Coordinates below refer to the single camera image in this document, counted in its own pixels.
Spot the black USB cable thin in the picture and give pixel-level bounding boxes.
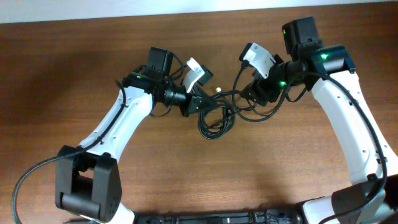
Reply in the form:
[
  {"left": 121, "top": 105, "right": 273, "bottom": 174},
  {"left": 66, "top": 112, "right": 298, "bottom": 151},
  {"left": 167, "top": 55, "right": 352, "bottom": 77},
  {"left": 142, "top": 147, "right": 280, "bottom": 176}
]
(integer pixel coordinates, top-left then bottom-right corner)
[{"left": 199, "top": 90, "right": 277, "bottom": 132}]

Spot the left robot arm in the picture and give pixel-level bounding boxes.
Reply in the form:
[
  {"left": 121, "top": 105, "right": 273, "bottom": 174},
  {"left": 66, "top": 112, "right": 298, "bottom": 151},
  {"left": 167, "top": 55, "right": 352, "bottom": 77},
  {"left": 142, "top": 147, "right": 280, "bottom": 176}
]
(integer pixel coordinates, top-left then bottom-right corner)
[{"left": 55, "top": 47, "right": 215, "bottom": 223}]

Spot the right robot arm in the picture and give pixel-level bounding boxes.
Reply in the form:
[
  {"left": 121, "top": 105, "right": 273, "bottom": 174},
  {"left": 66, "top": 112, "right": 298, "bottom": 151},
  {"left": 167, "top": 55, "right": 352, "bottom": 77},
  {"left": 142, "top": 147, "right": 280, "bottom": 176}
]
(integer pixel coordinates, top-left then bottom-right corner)
[{"left": 239, "top": 17, "right": 397, "bottom": 223}]

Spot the right camera black cable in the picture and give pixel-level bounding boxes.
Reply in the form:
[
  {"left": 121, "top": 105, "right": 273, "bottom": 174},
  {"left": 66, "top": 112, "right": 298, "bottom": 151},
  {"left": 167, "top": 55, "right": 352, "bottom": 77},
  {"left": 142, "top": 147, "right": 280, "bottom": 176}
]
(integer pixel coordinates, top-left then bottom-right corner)
[{"left": 231, "top": 60, "right": 388, "bottom": 224}]

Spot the camera black cable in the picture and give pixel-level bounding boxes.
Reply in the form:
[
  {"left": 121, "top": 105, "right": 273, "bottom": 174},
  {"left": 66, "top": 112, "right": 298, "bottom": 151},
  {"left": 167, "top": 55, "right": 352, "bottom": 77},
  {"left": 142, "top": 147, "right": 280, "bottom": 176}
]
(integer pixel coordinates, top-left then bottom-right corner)
[
  {"left": 11, "top": 55, "right": 187, "bottom": 224},
  {"left": 231, "top": 60, "right": 388, "bottom": 224}
]

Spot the left camera black cable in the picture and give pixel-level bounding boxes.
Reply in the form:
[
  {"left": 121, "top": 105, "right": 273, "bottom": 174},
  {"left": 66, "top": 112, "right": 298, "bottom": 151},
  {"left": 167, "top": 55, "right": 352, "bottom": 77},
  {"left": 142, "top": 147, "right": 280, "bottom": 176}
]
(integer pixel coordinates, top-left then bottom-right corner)
[{"left": 11, "top": 55, "right": 187, "bottom": 224}]

